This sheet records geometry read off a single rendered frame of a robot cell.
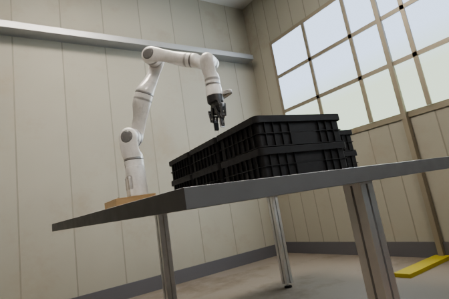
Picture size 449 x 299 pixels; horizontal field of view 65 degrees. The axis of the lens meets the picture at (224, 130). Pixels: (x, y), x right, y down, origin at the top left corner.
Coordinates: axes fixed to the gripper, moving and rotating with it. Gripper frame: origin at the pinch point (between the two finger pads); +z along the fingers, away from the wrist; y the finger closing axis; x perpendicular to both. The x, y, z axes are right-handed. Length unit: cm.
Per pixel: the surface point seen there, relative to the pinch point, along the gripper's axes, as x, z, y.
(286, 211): 183, 54, -206
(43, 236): -70, 37, -192
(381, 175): 10, 34, 69
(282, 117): 2.9, 8.6, 41.3
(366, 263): 6, 56, 61
